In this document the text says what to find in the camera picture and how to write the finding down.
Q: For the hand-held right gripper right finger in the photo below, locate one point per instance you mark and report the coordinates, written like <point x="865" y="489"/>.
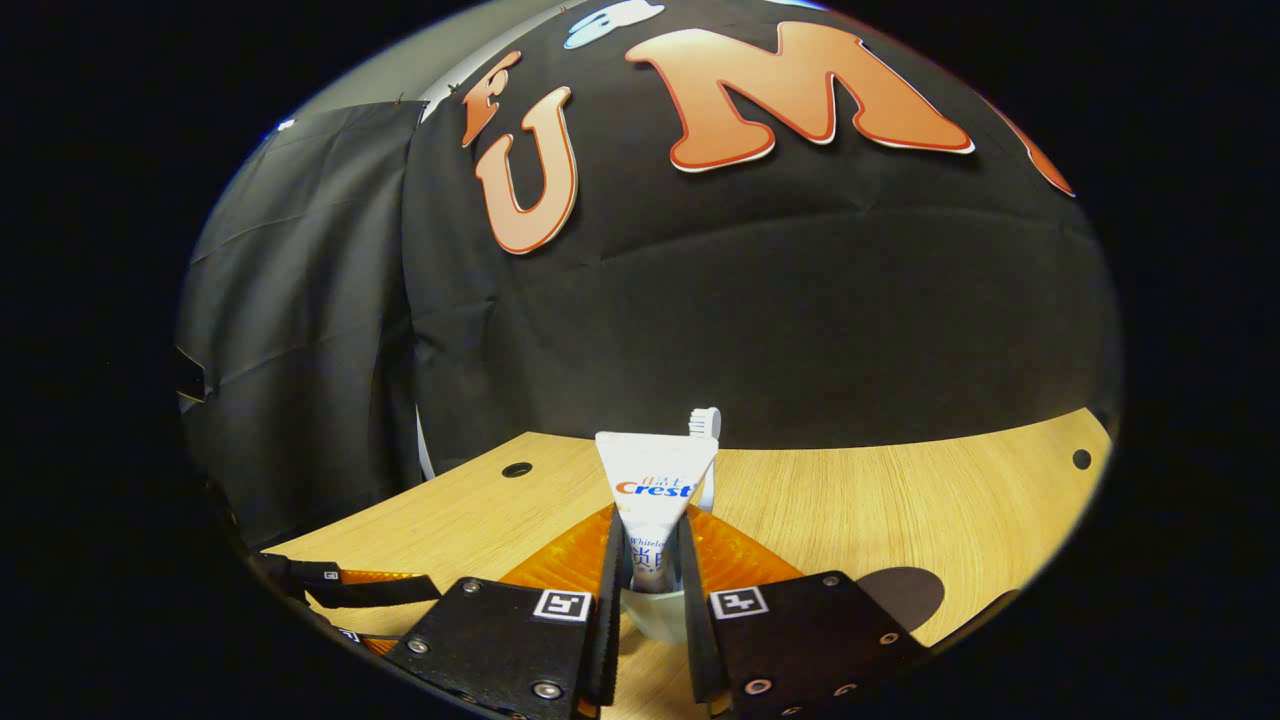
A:
<point x="697" y="640"/>

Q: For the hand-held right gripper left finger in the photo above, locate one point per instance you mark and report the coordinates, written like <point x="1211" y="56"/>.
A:
<point x="606" y="640"/>

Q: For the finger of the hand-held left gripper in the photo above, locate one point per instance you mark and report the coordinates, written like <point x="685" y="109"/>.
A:
<point x="365" y="640"/>
<point x="370" y="592"/>

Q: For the white toothpaste tube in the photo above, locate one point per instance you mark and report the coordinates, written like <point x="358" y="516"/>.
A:
<point x="655" y="470"/>

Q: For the dark brown round coaster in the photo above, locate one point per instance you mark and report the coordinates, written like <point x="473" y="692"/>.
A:
<point x="905" y="595"/>

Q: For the white toothbrush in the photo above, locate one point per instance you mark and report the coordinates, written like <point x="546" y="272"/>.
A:
<point x="705" y="422"/>

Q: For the black backdrop cloth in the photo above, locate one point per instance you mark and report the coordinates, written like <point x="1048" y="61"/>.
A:
<point x="800" y="300"/>

